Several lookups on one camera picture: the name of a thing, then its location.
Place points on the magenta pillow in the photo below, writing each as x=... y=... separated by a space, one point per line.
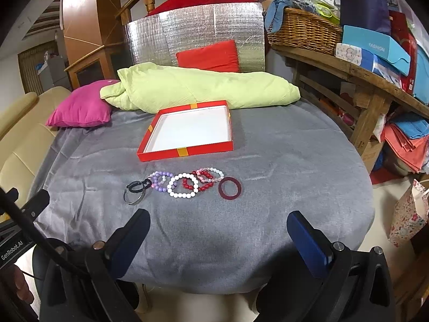
x=80 y=107

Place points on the person's left hand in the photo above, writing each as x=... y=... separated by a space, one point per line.
x=16 y=285

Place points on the grey cloth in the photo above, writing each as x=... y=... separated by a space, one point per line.
x=234 y=234

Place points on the stack of coral cloths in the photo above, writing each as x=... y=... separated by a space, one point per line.
x=402 y=151

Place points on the floral gift bag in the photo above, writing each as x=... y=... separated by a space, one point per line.
x=405 y=214

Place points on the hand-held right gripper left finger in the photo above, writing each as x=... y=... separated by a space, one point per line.
x=129 y=241

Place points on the wooden cabinet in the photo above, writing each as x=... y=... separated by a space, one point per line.
x=83 y=13

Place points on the white patterned box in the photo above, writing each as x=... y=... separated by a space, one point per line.
x=348 y=53

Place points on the red cushion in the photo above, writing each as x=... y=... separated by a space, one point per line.
x=207 y=57

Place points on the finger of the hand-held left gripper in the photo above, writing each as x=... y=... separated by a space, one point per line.
x=35 y=206

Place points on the silver metal bangle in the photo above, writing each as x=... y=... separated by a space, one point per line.
x=134 y=203

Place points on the navy blue bag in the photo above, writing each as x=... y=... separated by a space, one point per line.
x=362 y=3

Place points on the red shallow cardboard box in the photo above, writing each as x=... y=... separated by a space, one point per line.
x=191 y=127

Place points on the light blue cardboard box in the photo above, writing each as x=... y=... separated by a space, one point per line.
x=368 y=43

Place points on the beige sofa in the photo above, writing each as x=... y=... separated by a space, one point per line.
x=20 y=141

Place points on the wooden bench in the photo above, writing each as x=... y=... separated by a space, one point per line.
x=368 y=84

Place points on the wicker basket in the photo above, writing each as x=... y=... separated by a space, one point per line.
x=301 y=33

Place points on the folded blue cloth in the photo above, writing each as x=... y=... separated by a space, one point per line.
x=409 y=127

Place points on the light green blanket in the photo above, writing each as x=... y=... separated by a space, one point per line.
x=201 y=84

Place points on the silver foil mat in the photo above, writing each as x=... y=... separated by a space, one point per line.
x=201 y=23

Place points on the red paper bag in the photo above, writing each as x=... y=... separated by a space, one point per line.
x=407 y=47

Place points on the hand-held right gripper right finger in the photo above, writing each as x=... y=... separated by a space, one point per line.
x=308 y=245

